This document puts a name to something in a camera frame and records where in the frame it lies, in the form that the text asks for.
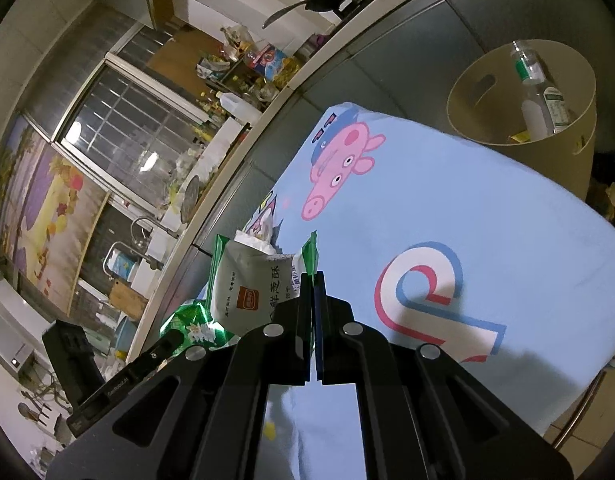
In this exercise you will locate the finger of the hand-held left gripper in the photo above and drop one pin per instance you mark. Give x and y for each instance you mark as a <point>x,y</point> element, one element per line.
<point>171,342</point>

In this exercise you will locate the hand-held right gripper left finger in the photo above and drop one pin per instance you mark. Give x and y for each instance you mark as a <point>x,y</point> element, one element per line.
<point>307,340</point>

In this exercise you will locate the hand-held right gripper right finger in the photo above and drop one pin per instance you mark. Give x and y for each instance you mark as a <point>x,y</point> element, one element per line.
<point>321,340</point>

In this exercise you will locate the green packet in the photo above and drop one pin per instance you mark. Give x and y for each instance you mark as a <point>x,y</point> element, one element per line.
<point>197,325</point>

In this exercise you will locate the white snack bag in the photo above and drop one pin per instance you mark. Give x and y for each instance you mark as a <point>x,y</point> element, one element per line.
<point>247,290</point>

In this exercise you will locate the beige round bin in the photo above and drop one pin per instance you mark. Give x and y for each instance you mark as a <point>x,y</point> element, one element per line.
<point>537,170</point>

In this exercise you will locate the blue basin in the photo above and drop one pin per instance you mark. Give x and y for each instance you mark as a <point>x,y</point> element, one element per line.
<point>126,335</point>

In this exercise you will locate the wooden cutting board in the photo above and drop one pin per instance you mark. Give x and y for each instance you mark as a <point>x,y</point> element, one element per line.
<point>127,300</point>

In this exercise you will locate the blue white packet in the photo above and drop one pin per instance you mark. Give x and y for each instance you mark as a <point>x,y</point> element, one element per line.
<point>122,265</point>

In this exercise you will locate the white sink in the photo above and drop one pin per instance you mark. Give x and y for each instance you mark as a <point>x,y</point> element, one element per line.
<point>162,250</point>

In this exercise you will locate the round grey lid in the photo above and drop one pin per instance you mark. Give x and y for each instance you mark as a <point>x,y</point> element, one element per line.
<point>191,197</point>

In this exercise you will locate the blue cartoon printed blanket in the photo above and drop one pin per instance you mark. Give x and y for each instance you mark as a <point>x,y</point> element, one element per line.
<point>487,220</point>

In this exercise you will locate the barred window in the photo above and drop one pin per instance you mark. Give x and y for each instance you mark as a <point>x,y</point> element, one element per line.
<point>127,135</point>

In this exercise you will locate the row of condiment bottles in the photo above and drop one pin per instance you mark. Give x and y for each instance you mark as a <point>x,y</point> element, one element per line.
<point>207,130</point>

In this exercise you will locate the white plastic jug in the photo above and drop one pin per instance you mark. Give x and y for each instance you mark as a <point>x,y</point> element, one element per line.
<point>237,107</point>

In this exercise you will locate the blue label oil bottle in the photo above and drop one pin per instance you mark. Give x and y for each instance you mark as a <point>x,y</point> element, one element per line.
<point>272,62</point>

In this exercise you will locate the yellow packet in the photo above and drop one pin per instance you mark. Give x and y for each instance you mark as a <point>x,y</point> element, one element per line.
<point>520,136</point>

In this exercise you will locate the grey kitchen counter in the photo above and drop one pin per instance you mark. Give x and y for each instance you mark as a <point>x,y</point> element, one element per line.
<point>412,60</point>

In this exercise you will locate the pile of food packets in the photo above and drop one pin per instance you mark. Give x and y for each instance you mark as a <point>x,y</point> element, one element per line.
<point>227,52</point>

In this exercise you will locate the purple cloth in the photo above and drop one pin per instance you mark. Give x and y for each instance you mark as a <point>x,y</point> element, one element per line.
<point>318,44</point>

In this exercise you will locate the clear plastic bottle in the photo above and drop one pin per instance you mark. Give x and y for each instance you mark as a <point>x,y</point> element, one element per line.
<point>542,115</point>

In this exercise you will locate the green label plastic bottle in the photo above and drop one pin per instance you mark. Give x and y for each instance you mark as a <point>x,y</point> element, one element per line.
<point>528,67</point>

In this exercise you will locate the fruit wall poster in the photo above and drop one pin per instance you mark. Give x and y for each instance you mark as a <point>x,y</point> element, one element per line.
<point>47,210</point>

